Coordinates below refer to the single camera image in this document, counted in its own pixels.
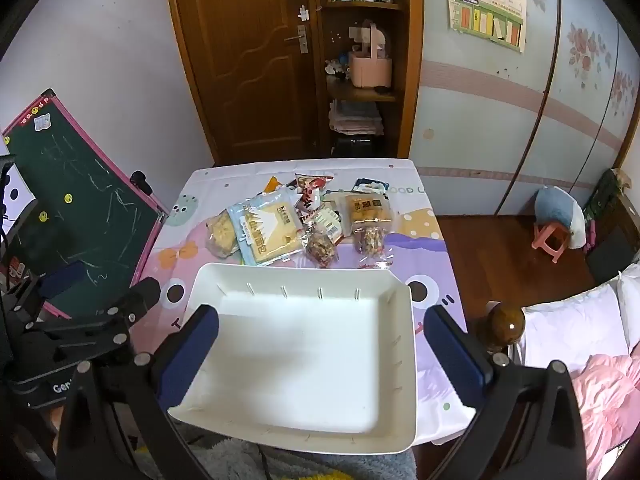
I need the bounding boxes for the wooden bedpost ball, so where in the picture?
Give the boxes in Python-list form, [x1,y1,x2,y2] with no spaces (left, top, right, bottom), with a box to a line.
[482,302,527,353]

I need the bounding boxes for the brown biscuit packet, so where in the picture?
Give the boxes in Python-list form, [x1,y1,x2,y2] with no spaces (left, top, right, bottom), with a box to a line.
[340,192,396,238]

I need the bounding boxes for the pink blanket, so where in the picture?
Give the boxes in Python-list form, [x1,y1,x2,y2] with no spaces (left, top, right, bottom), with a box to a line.
[570,340,640,480]

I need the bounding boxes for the red snack packet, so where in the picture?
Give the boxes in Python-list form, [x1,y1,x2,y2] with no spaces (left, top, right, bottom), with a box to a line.
[294,172,335,211]

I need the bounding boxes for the metal door handle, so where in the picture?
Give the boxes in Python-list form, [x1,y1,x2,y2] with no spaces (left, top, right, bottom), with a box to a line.
[284,24,308,53]

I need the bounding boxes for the pink plastic stool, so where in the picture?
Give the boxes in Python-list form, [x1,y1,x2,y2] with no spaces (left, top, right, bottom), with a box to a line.
[532,222,571,264]

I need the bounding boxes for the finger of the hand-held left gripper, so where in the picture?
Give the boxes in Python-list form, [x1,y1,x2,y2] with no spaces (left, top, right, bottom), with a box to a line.
[25,277,162,367]
[10,260,90,327]

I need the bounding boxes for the black bag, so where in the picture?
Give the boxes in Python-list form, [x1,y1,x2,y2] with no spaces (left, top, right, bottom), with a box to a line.
[585,235,637,286]

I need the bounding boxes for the wooden corner shelf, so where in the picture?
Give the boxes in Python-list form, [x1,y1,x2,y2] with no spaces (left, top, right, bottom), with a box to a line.
[312,0,425,161]

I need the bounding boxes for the black box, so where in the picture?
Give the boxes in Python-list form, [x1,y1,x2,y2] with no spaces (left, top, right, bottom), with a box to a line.
[334,135,382,159]

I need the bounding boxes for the green chalkboard pink frame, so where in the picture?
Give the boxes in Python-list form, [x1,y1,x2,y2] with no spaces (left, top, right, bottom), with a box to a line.
[1,89,171,320]

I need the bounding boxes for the small clear cracker packet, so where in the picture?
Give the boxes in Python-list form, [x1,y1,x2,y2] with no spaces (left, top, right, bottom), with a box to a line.
[206,212,241,258]

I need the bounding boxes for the cartoon printed tablecloth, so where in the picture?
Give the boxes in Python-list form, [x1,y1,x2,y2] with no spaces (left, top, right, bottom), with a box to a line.
[135,159,476,446]

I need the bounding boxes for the folded towels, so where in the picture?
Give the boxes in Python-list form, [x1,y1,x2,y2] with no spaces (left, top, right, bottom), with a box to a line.
[328,100,385,136]

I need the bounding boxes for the white plastic tray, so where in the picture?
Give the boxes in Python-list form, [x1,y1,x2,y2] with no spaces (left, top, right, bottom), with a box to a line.
[167,262,418,453]

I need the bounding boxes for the green cloth bag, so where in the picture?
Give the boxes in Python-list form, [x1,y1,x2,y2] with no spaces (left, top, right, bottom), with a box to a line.
[587,167,632,222]

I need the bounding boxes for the floral wardrobe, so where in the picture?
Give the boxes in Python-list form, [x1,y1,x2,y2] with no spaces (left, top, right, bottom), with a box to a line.
[407,0,640,218]

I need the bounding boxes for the white label snack packet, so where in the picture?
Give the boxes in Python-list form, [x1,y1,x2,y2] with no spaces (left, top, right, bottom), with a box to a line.
[305,207,346,241]

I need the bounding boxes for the clear nut packet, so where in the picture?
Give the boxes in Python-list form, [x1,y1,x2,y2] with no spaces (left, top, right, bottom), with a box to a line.
[304,227,341,267]
[352,227,396,268]

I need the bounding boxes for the blue snack packet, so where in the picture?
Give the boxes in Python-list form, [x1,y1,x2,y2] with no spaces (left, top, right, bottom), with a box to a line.
[352,177,391,196]

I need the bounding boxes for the pink stool with blue cushion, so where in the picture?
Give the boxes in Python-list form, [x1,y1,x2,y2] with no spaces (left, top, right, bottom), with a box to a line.
[534,186,586,251]

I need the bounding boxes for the wall poster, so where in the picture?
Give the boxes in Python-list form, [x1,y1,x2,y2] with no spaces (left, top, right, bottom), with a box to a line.
[444,0,528,55]

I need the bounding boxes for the white pillow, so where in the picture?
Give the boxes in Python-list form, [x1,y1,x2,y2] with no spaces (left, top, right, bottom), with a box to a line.
[520,262,640,376]

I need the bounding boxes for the grey rug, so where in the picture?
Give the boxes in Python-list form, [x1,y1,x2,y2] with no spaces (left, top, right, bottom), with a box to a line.
[115,435,418,480]

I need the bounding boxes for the pink basket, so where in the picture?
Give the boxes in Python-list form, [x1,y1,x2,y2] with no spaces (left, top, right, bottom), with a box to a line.
[347,20,393,88]

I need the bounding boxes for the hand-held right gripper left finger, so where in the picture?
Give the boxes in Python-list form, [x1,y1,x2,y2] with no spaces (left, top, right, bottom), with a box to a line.
[55,304,221,480]

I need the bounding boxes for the wooden door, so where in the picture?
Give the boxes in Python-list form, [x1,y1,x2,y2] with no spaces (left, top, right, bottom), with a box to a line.
[165,0,321,166]

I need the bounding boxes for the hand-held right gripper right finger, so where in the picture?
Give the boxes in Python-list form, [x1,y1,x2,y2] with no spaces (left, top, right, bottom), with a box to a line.
[424,305,588,480]

